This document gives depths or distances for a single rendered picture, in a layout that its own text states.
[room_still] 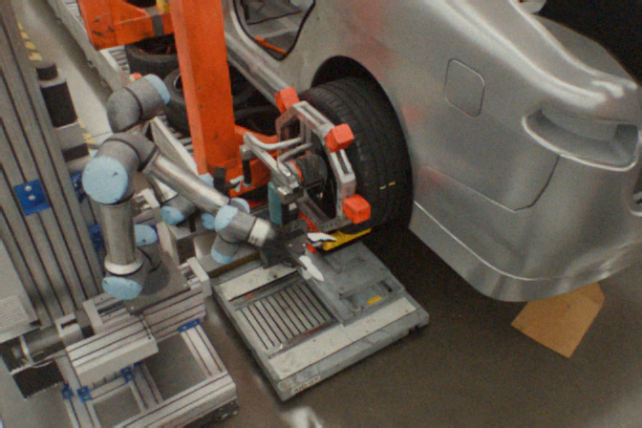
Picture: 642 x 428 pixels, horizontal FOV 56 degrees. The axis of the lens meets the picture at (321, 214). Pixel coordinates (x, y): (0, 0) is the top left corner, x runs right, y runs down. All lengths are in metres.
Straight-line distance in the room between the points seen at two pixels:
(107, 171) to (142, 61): 2.79
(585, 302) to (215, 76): 2.16
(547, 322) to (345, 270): 1.05
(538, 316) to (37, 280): 2.31
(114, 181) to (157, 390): 1.20
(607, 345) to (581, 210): 1.46
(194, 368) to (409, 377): 0.98
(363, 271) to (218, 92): 1.11
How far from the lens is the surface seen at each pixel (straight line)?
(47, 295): 2.34
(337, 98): 2.46
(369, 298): 3.02
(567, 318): 3.35
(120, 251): 1.92
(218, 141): 2.81
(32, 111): 1.94
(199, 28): 2.55
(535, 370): 3.10
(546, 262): 2.10
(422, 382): 2.94
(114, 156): 1.74
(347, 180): 2.37
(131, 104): 2.15
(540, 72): 1.80
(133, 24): 4.60
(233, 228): 1.75
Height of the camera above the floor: 2.41
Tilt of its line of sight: 41 degrees down
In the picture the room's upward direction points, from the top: straight up
